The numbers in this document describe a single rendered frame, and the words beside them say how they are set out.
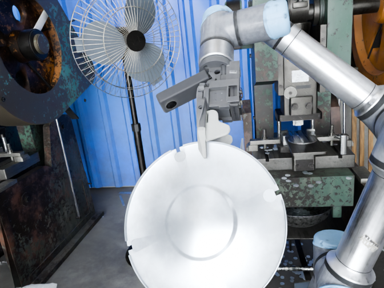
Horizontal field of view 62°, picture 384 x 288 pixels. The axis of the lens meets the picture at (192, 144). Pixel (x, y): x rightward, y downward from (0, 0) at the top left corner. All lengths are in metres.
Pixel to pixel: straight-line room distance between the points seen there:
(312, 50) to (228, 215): 0.46
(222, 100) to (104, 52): 1.12
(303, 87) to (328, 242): 0.77
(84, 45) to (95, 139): 1.59
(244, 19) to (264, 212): 0.39
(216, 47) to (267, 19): 0.12
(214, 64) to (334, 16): 0.91
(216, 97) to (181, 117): 2.21
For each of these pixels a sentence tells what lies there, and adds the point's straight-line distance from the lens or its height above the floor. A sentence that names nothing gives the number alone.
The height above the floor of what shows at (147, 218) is 0.95.
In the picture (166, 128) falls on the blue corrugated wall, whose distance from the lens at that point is 2.88.
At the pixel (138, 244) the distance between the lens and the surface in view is 0.62.
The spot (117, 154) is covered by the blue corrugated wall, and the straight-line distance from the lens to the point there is 3.10.
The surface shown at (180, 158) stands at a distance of 0.61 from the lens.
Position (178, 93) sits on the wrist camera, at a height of 1.15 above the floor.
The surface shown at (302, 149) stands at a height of 0.78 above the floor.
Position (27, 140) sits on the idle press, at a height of 0.78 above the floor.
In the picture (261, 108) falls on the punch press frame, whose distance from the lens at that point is 1.80.
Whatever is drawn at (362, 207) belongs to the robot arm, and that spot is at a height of 0.86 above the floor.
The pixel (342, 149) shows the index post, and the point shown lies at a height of 0.73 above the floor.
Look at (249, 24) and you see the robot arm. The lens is 0.72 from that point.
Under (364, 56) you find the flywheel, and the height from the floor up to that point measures 1.10.
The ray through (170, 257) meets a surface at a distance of 0.59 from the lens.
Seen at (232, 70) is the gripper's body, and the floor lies 1.19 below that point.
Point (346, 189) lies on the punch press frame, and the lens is 1.56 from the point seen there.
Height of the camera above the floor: 1.24
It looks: 17 degrees down
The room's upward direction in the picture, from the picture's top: 6 degrees counter-clockwise
